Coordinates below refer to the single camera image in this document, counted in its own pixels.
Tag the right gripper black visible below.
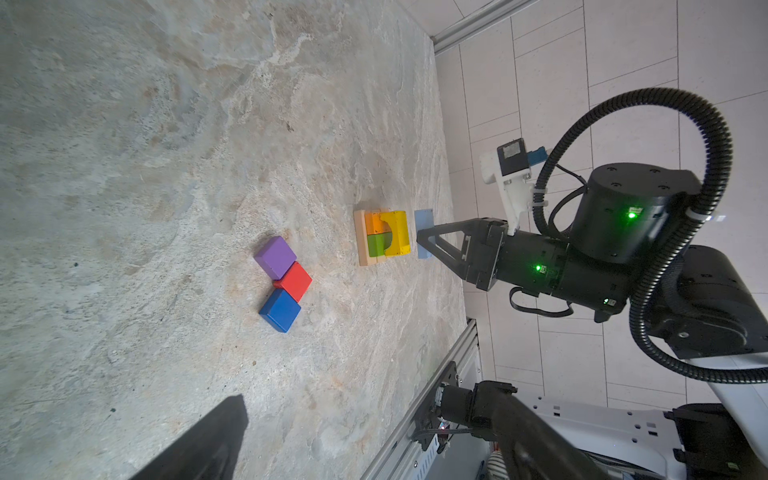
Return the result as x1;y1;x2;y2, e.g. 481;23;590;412
417;218;631;323

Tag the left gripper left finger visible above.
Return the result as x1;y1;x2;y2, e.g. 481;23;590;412
133;395;248;479

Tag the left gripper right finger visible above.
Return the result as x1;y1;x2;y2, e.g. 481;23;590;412
491;393;609;479

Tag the light blue wood block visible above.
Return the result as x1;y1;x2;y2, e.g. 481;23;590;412
414;209;434;260

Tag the green wood block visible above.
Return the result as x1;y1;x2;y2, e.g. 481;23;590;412
367;232;392;258

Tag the orange wood block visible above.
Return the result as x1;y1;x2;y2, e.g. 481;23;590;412
364;211;391;236

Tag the natural wood block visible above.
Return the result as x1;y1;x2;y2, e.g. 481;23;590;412
353;208;392;267

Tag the yellow wood block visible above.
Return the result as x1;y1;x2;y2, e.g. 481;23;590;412
379;211;411;257

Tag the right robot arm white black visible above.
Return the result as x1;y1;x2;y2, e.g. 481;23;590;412
417;163;767;456

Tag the blue wood cube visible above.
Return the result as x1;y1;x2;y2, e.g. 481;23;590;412
259;289;301;333

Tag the red wood cube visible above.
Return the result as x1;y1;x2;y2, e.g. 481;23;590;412
273;261;312;303

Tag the purple wood cube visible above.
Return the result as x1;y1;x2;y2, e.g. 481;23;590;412
254;236;297;280

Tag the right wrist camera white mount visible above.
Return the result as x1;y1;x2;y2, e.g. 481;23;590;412
480;138;548;236

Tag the aluminium mounting rail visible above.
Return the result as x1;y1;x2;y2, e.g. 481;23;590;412
362;319;490;479

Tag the right corrugated black cable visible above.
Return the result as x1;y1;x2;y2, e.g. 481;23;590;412
532;87;768;385

